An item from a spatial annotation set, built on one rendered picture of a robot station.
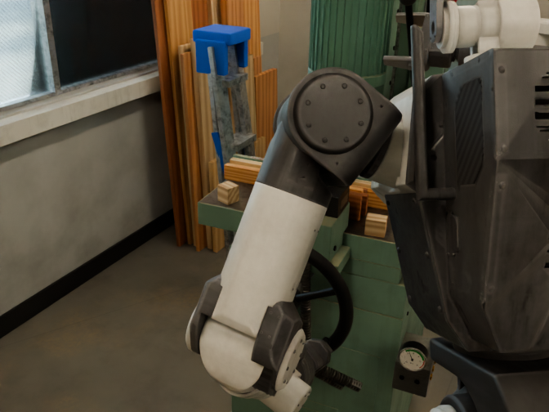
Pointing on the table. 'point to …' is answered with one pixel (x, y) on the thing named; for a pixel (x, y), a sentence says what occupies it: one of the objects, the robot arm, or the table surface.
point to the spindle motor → (351, 37)
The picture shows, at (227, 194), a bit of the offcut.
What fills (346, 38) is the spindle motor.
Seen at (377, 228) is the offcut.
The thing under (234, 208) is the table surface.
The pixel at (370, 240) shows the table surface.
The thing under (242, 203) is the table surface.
